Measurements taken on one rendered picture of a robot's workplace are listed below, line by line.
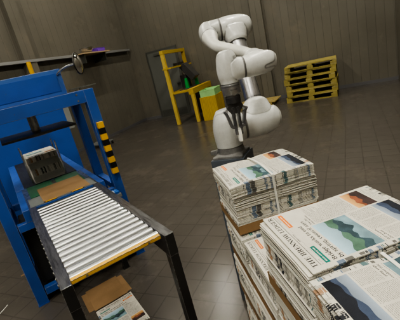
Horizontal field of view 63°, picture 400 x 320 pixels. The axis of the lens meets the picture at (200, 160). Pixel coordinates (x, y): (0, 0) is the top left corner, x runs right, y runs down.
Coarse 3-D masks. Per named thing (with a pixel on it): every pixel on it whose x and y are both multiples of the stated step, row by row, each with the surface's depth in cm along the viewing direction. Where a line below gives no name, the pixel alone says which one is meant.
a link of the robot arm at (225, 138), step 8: (216, 112) 184; (216, 120) 182; (224, 120) 179; (232, 120) 180; (216, 128) 183; (224, 128) 180; (216, 136) 185; (224, 136) 181; (232, 136) 181; (224, 144) 183; (232, 144) 183; (240, 144) 185
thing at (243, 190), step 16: (224, 176) 143; (240, 176) 139; (256, 176) 135; (224, 192) 147; (240, 192) 132; (256, 192) 134; (224, 208) 158; (240, 208) 134; (256, 208) 136; (240, 224) 136
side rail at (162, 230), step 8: (96, 184) 267; (104, 192) 242; (112, 192) 238; (120, 200) 219; (128, 208) 202; (136, 208) 200; (136, 216) 189; (144, 216) 186; (152, 224) 174; (160, 224) 172; (160, 232) 163; (168, 232) 161; (160, 240) 166; (168, 240) 160; (168, 248) 161; (176, 248) 163
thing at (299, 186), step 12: (264, 156) 156; (276, 156) 152; (288, 156) 148; (276, 168) 138; (288, 168) 135; (300, 168) 135; (312, 168) 136; (288, 180) 135; (300, 180) 136; (312, 180) 138; (288, 192) 137; (300, 192) 138; (312, 192) 140; (288, 204) 139; (300, 204) 140
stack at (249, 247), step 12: (228, 228) 163; (240, 240) 137; (252, 240) 133; (240, 252) 148; (252, 252) 125; (264, 252) 123; (240, 264) 157; (252, 264) 132; (264, 264) 116; (240, 276) 168; (252, 276) 136; (264, 276) 113; (252, 288) 142; (264, 288) 121; (252, 300) 153; (276, 300) 109; (252, 312) 166; (264, 312) 130; (276, 312) 111; (288, 312) 97
